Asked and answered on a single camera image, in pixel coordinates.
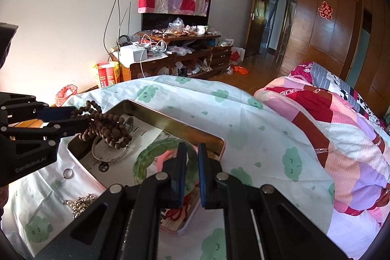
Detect green jade bangle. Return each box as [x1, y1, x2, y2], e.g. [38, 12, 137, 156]
[133, 138, 199, 195]

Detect brown wooden bead bracelet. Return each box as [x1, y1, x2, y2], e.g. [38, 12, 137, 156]
[70, 99, 133, 151]

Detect silver bangle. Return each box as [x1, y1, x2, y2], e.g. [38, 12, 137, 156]
[91, 137, 128, 163]

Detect silver bead bracelet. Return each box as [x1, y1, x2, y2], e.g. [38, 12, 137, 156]
[63, 193, 98, 219]

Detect pink bangle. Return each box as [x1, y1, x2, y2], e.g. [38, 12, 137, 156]
[155, 150, 177, 171]

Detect wooden bedroom door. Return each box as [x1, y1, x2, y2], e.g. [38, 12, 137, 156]
[244, 0, 269, 58]

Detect person's left hand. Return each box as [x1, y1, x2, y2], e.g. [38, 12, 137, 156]
[0, 185, 9, 216]

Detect pink metal tin box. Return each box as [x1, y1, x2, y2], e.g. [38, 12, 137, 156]
[68, 100, 225, 235]

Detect paper leaflet in tin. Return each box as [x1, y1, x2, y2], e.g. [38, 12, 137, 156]
[81, 114, 171, 187]

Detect red yellow gift bag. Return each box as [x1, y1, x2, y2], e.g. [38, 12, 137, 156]
[93, 61, 120, 88]

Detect white green cloud bedsheet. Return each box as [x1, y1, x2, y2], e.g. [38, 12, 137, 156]
[1, 74, 336, 260]

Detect white box on cabinet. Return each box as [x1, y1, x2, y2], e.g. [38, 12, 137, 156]
[119, 45, 147, 65]

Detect orange item on floor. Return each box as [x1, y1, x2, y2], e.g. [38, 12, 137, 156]
[231, 65, 249, 75]

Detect wooden TV cabinet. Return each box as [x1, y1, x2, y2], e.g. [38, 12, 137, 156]
[110, 31, 232, 81]

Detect black television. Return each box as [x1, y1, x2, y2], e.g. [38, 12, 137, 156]
[141, 0, 212, 31]

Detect pink red patchwork quilt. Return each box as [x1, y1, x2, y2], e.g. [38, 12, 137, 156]
[253, 61, 390, 227]

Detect red double happiness decal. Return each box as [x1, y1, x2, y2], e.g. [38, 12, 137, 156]
[317, 1, 333, 20]

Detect wooden wardrobe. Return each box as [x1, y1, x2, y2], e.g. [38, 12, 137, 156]
[280, 0, 389, 116]

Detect hanging charger cables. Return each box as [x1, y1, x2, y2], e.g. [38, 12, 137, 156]
[102, 0, 134, 63]

